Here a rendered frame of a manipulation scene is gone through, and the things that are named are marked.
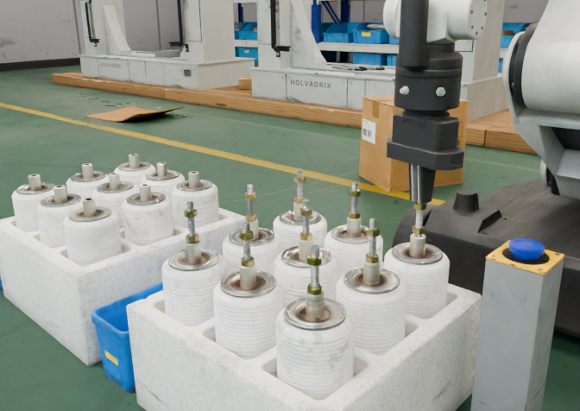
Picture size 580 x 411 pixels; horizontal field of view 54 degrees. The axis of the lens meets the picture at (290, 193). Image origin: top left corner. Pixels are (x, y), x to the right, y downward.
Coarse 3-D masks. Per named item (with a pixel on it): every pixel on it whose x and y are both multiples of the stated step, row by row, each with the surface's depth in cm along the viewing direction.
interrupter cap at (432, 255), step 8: (400, 248) 86; (408, 248) 86; (432, 248) 86; (400, 256) 83; (408, 256) 83; (424, 256) 84; (432, 256) 83; (440, 256) 83; (416, 264) 81; (424, 264) 81
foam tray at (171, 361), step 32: (448, 288) 89; (128, 320) 86; (160, 320) 81; (416, 320) 80; (448, 320) 80; (160, 352) 82; (192, 352) 75; (224, 352) 73; (416, 352) 74; (448, 352) 82; (160, 384) 84; (192, 384) 77; (224, 384) 72; (256, 384) 67; (352, 384) 67; (384, 384) 69; (416, 384) 76; (448, 384) 84
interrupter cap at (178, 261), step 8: (176, 256) 84; (184, 256) 85; (208, 256) 84; (216, 256) 84; (168, 264) 82; (176, 264) 82; (184, 264) 82; (192, 264) 82; (200, 264) 82; (208, 264) 81
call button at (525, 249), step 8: (512, 240) 69; (520, 240) 69; (528, 240) 69; (512, 248) 68; (520, 248) 67; (528, 248) 67; (536, 248) 67; (544, 248) 67; (520, 256) 67; (528, 256) 67; (536, 256) 67
